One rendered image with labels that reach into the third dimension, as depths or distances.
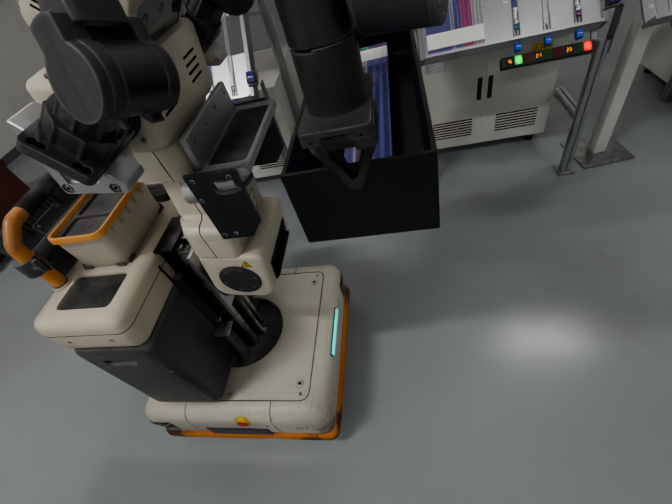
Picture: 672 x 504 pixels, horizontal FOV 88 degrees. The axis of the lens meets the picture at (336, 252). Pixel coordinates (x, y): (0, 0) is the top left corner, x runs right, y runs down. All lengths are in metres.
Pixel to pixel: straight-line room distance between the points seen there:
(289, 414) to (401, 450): 0.42
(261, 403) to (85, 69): 1.01
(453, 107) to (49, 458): 2.51
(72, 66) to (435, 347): 1.35
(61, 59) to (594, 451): 1.50
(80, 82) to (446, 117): 1.94
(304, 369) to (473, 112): 1.66
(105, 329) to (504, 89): 2.04
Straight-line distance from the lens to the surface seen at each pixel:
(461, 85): 2.14
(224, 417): 1.29
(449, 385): 1.43
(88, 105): 0.46
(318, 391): 1.18
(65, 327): 1.00
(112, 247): 0.97
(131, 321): 0.92
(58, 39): 0.46
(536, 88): 2.28
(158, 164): 0.75
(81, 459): 1.93
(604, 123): 2.30
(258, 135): 0.70
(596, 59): 1.96
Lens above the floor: 1.34
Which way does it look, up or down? 47 degrees down
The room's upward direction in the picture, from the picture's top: 19 degrees counter-clockwise
